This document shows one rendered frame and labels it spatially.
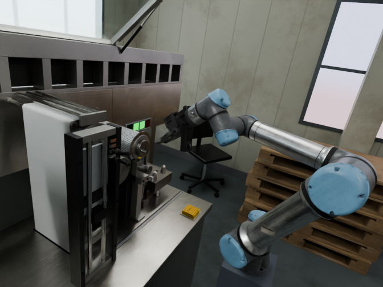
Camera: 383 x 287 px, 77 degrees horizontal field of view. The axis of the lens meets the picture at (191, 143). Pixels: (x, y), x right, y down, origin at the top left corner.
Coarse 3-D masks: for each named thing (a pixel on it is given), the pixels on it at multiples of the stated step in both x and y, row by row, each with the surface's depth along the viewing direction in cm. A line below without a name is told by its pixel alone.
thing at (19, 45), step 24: (0, 48) 80; (24, 48) 86; (48, 48) 93; (72, 48) 102; (96, 48) 113; (120, 48) 125; (0, 72) 82; (24, 72) 95; (48, 72) 96; (72, 72) 109; (96, 72) 122; (120, 72) 134; (144, 72) 148; (168, 72) 172; (0, 96) 84
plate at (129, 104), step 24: (72, 96) 108; (96, 96) 120; (120, 96) 135; (144, 96) 154; (168, 96) 179; (0, 120) 86; (120, 120) 141; (0, 144) 88; (24, 144) 95; (0, 168) 90; (24, 168) 98
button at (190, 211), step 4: (188, 204) 129; (184, 208) 125; (188, 208) 125; (192, 208) 126; (196, 208) 126; (184, 212) 123; (188, 212) 122; (192, 212) 123; (196, 212) 123; (188, 216) 123; (192, 216) 121
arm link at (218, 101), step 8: (208, 96) 84; (216, 96) 81; (224, 96) 83; (200, 104) 86; (208, 104) 83; (216, 104) 82; (224, 104) 82; (200, 112) 86; (208, 112) 84; (216, 112) 82
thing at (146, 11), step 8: (160, 0) 106; (152, 8) 109; (144, 16) 112; (136, 24) 116; (16, 32) 84; (24, 32) 86; (32, 32) 89; (40, 32) 92; (128, 32) 119; (136, 32) 118; (80, 40) 107; (88, 40) 110; (96, 40) 114; (120, 40) 123; (128, 40) 122
